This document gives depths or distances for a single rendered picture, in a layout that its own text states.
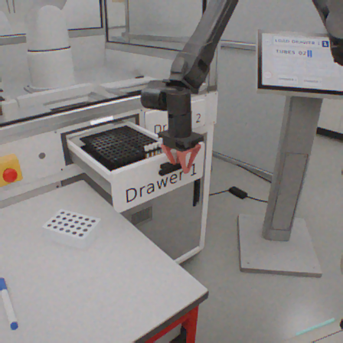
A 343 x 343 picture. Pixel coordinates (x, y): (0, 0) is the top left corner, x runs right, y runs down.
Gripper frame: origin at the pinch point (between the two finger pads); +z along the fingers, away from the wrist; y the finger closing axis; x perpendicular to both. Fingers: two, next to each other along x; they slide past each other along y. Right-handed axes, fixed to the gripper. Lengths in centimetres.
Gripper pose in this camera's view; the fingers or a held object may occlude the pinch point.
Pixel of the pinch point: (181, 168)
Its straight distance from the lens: 79.0
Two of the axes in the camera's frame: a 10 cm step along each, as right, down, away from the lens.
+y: -6.6, -3.0, 6.9
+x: -7.5, 3.3, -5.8
